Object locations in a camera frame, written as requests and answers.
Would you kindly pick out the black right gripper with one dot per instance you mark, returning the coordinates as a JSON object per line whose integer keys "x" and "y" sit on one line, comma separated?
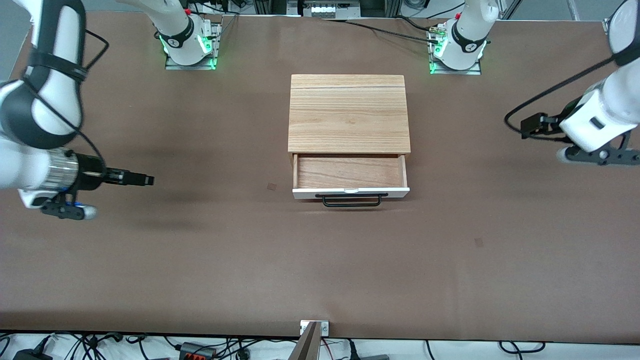
{"x": 90, "y": 172}

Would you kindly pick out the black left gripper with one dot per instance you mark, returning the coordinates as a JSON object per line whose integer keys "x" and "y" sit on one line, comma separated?
{"x": 534, "y": 124}

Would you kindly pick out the white-fronted wooden drawer with notch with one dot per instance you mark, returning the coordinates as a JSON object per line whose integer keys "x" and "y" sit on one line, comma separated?
{"x": 350, "y": 172}

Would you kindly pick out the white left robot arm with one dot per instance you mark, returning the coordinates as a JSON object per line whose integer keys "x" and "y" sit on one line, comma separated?
{"x": 615, "y": 100}

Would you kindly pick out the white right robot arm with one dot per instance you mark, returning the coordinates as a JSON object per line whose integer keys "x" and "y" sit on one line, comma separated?
{"x": 55, "y": 50}

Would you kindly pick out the wooden drawer cabinet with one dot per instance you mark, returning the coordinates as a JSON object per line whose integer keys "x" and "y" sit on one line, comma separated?
{"x": 350, "y": 115}

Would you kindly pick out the brown paper table cover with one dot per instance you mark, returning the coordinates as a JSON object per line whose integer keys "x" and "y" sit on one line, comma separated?
{"x": 150, "y": 260}

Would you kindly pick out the black power strip red switches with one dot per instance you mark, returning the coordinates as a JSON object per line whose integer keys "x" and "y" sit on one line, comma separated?
{"x": 197, "y": 352}

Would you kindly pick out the black power adapter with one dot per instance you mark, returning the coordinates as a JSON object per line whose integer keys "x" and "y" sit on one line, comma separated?
{"x": 30, "y": 356}

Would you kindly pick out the white terminal block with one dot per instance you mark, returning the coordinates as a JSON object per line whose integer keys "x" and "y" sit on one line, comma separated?
{"x": 322, "y": 10}

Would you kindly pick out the grey box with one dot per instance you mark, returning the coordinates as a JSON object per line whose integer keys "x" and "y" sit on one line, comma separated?
{"x": 372, "y": 357}

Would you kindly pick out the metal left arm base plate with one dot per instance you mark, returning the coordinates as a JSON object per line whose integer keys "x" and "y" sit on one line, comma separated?
{"x": 452, "y": 72}

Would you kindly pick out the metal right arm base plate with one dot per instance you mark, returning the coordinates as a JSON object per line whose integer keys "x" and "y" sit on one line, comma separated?
{"x": 192, "y": 66}

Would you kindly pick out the aluminium profile frame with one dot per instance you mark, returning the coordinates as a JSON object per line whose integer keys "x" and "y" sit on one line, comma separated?
{"x": 275, "y": 6}

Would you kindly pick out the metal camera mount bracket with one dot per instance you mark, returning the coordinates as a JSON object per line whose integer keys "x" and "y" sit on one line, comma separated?
{"x": 310, "y": 345}

